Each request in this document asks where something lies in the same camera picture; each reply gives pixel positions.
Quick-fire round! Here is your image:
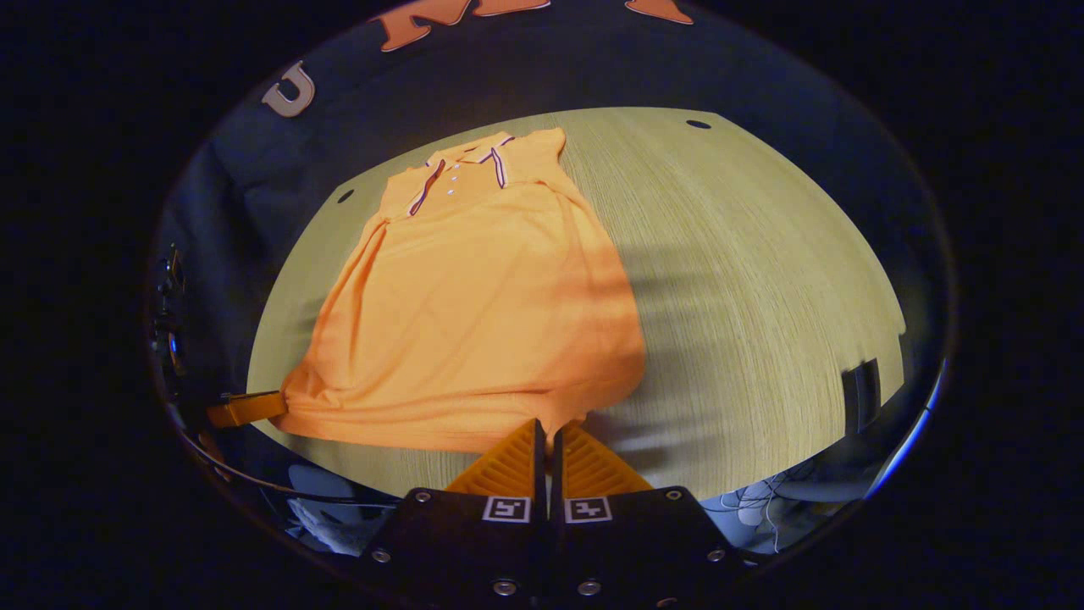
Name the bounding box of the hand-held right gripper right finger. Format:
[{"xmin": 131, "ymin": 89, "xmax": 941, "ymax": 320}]
[{"xmin": 550, "ymin": 419, "xmax": 750, "ymax": 609}]

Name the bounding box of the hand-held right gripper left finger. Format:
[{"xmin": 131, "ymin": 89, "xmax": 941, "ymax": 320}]
[{"xmin": 360, "ymin": 418, "xmax": 551, "ymax": 607}]

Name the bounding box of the orange T-shirt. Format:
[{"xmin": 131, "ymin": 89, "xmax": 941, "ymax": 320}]
[{"xmin": 278, "ymin": 127, "xmax": 646, "ymax": 454}]

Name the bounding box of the black rectangular block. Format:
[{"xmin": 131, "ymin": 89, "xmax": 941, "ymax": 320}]
[{"xmin": 843, "ymin": 358, "xmax": 882, "ymax": 437}]

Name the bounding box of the black backdrop cloth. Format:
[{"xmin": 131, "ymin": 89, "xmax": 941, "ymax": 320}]
[{"xmin": 155, "ymin": 0, "xmax": 954, "ymax": 399}]

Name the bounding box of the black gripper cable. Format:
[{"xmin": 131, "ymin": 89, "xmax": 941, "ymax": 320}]
[{"xmin": 178, "ymin": 428, "xmax": 403, "ymax": 507}]

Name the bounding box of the white cable bundle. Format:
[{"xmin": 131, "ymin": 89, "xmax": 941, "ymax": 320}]
[{"xmin": 720, "ymin": 476, "xmax": 818, "ymax": 547}]

